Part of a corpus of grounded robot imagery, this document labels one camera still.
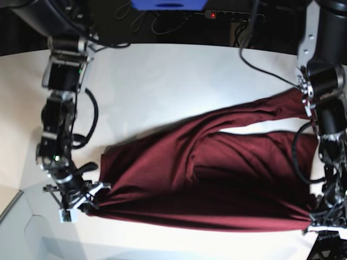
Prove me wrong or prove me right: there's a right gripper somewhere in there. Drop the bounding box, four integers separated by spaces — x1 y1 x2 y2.
43 177 111 213

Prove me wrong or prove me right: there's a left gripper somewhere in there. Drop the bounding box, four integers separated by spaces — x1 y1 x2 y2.
303 192 346 240

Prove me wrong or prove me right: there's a dark red t-shirt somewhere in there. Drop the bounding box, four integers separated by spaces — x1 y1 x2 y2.
89 89 314 232

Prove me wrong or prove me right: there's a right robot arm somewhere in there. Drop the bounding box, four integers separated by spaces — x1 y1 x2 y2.
3 1 128 222

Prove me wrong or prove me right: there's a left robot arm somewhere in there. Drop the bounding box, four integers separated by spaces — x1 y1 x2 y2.
293 1 346 239

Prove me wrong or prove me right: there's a blue box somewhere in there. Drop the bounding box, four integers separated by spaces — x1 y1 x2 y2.
131 0 207 11

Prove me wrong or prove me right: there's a black power strip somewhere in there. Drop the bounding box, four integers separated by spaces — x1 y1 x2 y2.
204 10 251 23

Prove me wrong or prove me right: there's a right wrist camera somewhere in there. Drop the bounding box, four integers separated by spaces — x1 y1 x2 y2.
59 209 78 223

